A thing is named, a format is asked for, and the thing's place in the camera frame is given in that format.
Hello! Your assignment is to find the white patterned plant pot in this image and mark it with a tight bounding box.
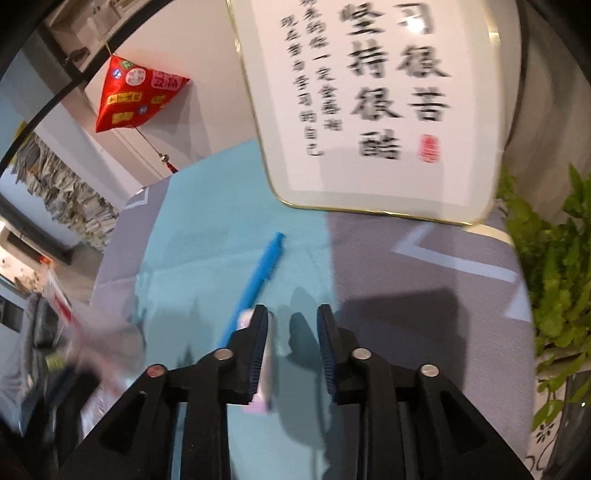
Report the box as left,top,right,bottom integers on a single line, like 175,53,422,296
529,360,591,480

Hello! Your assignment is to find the clear plastic pencil pouch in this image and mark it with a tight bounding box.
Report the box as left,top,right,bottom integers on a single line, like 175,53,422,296
39,268,144,384

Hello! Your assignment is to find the red pyramid hanging ornament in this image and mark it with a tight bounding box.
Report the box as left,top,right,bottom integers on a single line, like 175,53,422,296
95,28,191,174

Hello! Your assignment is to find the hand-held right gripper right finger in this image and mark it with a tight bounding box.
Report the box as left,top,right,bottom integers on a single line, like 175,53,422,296
317,304,532,480

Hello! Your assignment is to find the pink white correction tape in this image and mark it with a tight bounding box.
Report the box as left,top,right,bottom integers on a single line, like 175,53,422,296
236,309,279,415

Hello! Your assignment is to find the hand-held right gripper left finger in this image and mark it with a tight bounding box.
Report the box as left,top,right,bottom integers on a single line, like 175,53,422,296
58,304,269,480

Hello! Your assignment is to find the green leafy plant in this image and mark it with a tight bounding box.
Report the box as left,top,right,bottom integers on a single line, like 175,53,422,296
496,164,591,432

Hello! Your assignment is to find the blue pen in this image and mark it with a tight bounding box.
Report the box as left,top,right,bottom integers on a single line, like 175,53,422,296
217,232,287,349

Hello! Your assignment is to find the framed calligraphy board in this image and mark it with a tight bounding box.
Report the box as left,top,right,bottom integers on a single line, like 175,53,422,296
225,0,502,227

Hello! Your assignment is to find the blue grey tablecloth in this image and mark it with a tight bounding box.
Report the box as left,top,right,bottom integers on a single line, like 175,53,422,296
78,138,536,480

